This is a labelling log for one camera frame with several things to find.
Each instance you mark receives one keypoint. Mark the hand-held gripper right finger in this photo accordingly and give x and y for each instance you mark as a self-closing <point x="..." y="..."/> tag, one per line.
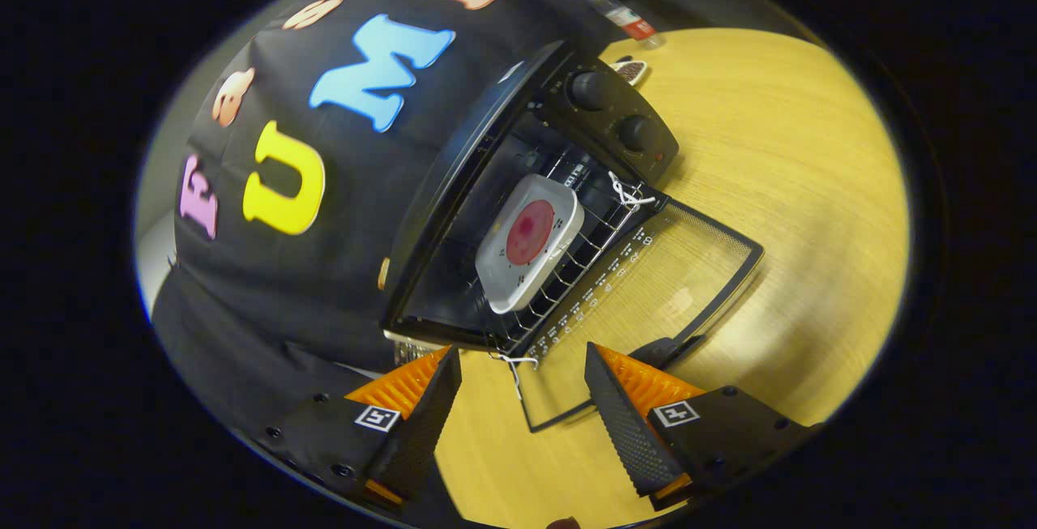
<point x="620" y="424"/>

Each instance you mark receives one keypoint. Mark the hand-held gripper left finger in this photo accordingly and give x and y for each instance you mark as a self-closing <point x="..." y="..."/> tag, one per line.
<point x="425" y="424"/>

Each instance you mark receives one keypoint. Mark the white square plate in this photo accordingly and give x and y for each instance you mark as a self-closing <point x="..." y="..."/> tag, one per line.
<point x="502" y="278"/>

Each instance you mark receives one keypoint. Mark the pink round food slice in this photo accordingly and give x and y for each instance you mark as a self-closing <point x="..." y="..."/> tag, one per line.
<point x="531" y="231"/>

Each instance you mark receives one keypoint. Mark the black toaster oven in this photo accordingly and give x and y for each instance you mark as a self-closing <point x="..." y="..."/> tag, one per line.
<point x="616" y="120"/>

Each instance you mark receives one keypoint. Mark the white divided bean dish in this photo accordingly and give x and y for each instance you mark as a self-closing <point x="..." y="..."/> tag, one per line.
<point x="630" y="70"/>

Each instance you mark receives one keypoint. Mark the clear plastic bottle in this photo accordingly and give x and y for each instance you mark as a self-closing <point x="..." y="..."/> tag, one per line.
<point x="628" y="20"/>

